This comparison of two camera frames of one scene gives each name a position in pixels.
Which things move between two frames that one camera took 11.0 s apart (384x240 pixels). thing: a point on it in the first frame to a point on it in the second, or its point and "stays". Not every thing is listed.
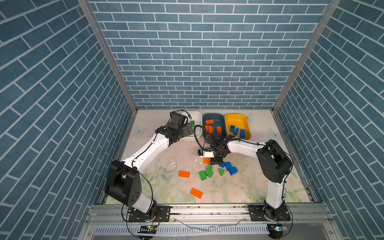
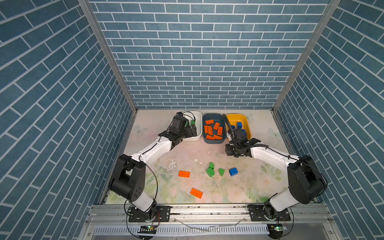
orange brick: [208, 122] stays
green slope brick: [221, 171] stays
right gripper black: [216, 161] to [227, 150]
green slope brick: [209, 172] stays
